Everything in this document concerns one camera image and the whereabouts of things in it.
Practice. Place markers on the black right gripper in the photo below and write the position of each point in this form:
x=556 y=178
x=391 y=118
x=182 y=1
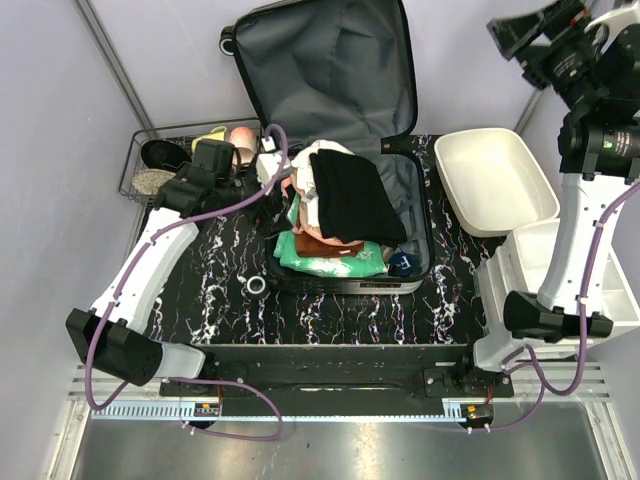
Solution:
x=565 y=24

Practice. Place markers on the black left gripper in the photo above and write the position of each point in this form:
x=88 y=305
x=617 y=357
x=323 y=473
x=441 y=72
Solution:
x=268 y=224

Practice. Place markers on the brown towel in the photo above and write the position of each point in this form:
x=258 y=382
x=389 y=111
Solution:
x=309 y=243

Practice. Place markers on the black garment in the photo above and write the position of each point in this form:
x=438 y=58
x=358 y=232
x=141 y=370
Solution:
x=352 y=202

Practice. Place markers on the green tie-dye cloth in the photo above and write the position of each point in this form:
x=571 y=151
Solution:
x=368 y=262

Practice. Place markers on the space astronaut kids suitcase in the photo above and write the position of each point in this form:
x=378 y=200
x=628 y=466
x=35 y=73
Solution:
x=341 y=71

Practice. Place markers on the pink floral mesh pouch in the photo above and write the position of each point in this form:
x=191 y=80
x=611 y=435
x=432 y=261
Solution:
x=292 y=200

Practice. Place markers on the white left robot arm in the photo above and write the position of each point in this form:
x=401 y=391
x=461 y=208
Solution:
x=109 y=336

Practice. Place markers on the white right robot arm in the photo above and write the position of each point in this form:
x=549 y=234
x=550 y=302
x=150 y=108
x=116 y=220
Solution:
x=593 y=66

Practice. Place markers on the pink mug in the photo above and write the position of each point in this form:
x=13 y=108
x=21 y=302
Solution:
x=243 y=137

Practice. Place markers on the yellow mug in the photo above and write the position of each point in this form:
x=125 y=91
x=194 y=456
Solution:
x=219 y=133

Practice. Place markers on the black bowl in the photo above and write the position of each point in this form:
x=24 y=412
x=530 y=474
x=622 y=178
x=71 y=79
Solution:
x=164 y=155

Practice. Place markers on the speckled grey plate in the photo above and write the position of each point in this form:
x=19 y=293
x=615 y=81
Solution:
x=148 y=182

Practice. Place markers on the white plastic basin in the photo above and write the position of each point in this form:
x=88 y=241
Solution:
x=493 y=182

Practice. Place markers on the white compartment organizer box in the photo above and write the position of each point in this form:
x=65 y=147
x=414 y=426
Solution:
x=530 y=249

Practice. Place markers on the black wire dish rack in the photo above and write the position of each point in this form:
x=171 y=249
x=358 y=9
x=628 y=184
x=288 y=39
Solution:
x=180 y=134

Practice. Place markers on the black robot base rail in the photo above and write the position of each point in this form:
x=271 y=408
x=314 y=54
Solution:
x=427 y=371

